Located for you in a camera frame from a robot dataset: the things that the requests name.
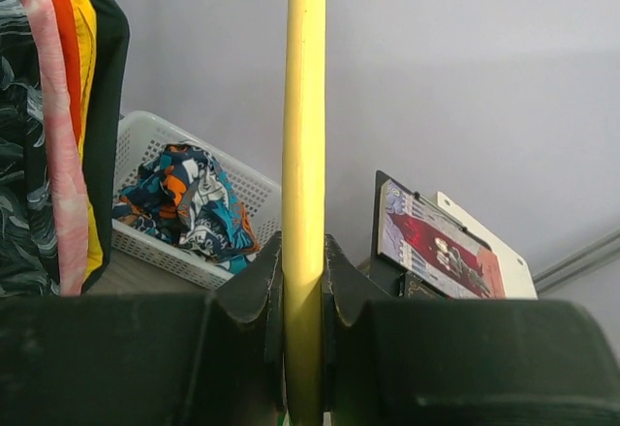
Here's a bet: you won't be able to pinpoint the black clipboard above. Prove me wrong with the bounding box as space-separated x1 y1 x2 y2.
370 169 495 299

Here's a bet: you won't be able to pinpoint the yellow shorts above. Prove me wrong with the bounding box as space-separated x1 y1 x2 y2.
70 0 104 281

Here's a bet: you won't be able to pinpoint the yellow clothes hanger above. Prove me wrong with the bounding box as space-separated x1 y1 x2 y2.
281 0 326 425

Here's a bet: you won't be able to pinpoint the colourful patterned shorts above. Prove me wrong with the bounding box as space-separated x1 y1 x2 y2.
112 143 259 274

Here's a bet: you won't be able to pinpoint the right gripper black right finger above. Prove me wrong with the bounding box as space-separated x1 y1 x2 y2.
324 237 619 425

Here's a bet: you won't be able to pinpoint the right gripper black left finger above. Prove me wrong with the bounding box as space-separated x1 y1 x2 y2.
1 234 284 425

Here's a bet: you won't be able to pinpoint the black garment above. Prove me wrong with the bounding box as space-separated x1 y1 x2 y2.
82 0 130 291

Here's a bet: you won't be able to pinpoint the dark patterned shorts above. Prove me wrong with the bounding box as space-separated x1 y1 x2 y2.
1 0 59 297

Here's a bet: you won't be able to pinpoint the red illustrated book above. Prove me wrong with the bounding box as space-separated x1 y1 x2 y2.
376 178 508 300

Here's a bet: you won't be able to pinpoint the orange knitted shorts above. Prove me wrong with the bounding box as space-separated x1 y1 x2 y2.
51 0 83 144

